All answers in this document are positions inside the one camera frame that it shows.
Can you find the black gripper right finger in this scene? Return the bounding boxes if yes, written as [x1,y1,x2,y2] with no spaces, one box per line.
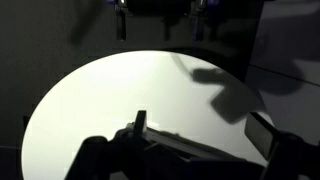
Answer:
[244,111,320,180]

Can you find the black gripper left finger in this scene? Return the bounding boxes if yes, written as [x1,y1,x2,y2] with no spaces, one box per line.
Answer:
[113,109,158,158]

